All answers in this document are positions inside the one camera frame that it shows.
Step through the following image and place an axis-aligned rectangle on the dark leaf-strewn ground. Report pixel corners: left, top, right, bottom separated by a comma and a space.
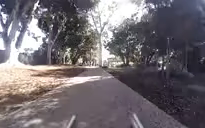
103, 64, 205, 128

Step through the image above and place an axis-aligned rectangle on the large pale-trunk tree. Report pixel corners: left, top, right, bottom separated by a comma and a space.
0, 0, 39, 66

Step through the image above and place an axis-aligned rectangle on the row of dark trees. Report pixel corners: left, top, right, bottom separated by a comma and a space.
104, 0, 205, 76

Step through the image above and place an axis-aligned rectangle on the robot's own part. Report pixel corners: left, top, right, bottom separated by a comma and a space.
128, 112, 145, 128
66, 114, 77, 128

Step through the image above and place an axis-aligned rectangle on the dry brown grass ground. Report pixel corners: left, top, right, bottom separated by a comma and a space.
0, 63, 91, 118

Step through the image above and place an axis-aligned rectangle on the grey paved path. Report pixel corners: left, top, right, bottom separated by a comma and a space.
0, 66, 188, 128

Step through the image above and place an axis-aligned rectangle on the slender pale-trunk tree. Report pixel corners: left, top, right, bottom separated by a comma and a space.
89, 1, 115, 68

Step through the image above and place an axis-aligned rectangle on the dark leafy tree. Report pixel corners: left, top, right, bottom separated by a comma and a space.
33, 0, 99, 66

